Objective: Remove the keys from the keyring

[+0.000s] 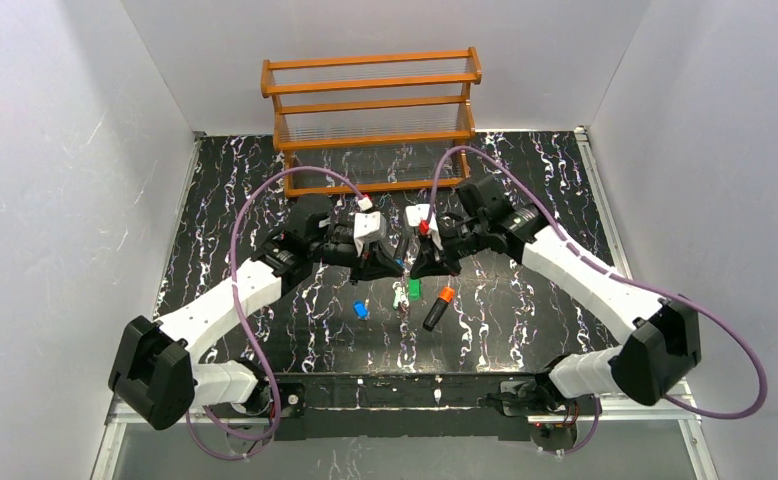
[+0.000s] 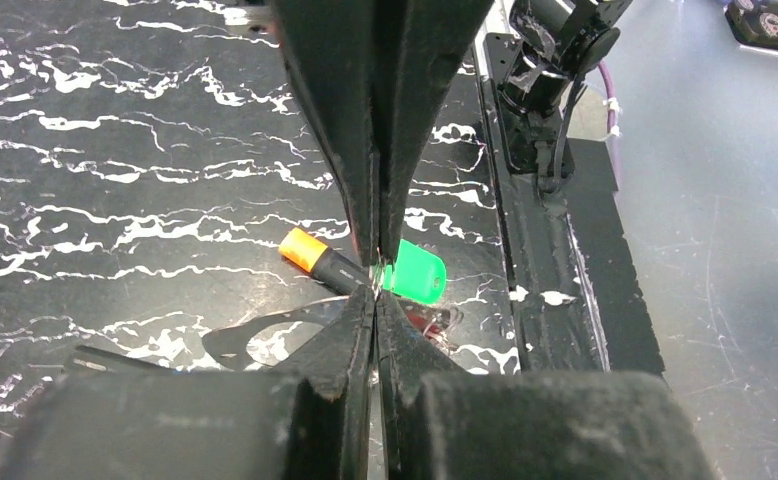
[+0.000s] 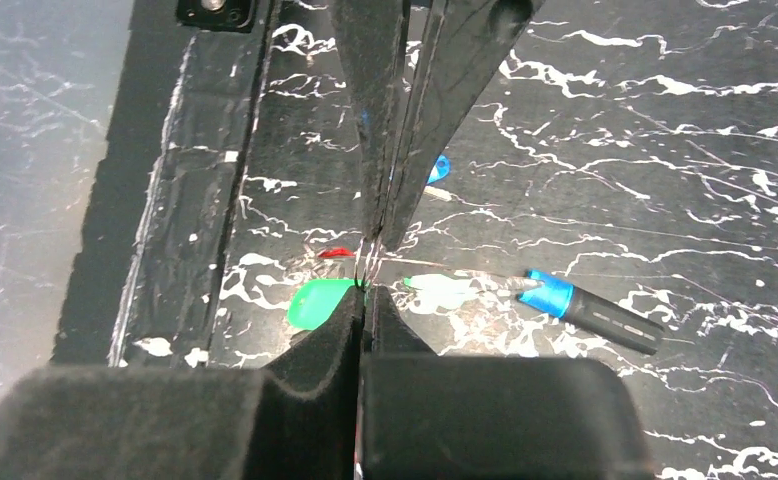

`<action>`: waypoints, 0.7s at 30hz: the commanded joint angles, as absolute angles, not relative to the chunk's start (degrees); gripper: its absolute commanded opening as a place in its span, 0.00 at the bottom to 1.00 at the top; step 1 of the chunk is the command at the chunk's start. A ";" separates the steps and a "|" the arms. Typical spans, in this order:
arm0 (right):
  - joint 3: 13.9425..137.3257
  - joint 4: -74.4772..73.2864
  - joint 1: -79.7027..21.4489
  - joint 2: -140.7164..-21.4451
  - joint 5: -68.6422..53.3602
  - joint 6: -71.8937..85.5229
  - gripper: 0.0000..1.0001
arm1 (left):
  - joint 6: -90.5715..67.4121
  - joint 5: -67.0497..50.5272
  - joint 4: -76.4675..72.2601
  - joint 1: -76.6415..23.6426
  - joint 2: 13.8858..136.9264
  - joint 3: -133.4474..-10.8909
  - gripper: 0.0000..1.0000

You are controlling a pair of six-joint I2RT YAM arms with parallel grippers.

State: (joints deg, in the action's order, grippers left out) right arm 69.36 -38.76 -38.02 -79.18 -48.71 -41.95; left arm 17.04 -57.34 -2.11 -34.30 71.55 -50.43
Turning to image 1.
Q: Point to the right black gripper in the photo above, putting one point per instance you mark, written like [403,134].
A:
[435,254]

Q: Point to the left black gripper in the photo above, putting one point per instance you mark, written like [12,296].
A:
[362,255]

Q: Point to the pale green key tag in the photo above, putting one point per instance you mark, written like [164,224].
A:
[400,298]

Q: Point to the blue key tag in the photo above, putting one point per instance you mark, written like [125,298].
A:
[361,310]

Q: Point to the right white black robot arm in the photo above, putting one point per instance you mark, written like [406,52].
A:
[658,338]

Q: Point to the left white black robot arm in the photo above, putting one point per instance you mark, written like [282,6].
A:
[158,369]

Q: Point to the blue capped black marker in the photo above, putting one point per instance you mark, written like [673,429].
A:
[402,248]

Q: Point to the orange capped black marker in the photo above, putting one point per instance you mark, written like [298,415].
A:
[438,309]

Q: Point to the orange wooden shelf rack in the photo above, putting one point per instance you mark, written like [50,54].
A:
[371,100]

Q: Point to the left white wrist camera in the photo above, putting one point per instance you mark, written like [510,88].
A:
[369,225]

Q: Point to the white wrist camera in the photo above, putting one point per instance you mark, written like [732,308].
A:
[369,225]
[423,220]

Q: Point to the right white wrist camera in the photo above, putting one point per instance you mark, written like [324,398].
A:
[423,220]

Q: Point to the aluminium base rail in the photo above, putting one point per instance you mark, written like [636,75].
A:
[626,442]

